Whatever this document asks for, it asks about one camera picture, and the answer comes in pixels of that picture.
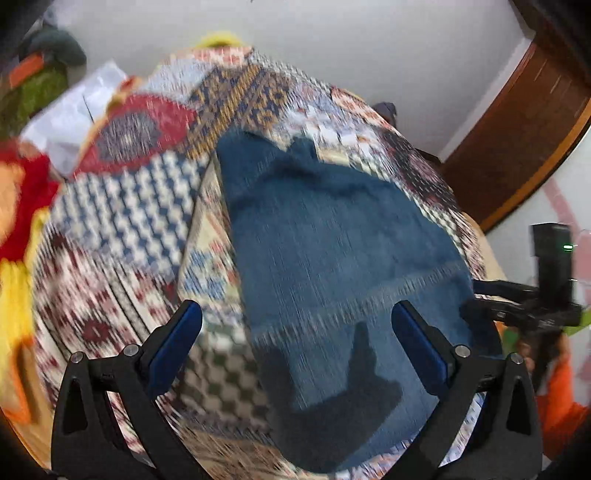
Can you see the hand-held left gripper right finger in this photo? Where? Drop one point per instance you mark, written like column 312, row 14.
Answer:
column 415, row 344

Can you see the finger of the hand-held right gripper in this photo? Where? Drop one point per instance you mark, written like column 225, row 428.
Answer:
column 505, row 287
column 480, row 310

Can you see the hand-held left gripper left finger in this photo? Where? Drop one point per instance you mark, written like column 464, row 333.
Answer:
column 178, row 339

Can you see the blue denim jeans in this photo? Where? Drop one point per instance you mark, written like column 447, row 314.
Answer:
column 323, row 254

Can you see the cream bedsheet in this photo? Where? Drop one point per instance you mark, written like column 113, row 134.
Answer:
column 491, row 261

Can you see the bright green cloth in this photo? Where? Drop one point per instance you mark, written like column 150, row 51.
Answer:
column 510, row 334

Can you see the patchwork patterned blanket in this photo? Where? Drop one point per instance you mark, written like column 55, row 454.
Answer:
column 138, row 221

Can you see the brown wooden door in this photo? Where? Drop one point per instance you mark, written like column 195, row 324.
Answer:
column 517, row 138

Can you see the red and yellow blanket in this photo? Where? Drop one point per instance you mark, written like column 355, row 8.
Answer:
column 23, row 207

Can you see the purple grey backpack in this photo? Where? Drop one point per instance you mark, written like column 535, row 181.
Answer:
column 387, row 113

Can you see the white cloth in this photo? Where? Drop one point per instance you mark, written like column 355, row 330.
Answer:
column 78, row 115

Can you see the green and orange cloth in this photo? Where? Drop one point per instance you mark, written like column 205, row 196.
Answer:
column 32, row 92

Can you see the yellow pillow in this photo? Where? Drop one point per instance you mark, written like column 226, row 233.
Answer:
column 219, row 39

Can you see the dark green cloth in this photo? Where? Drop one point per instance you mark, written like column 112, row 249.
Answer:
column 55, row 44

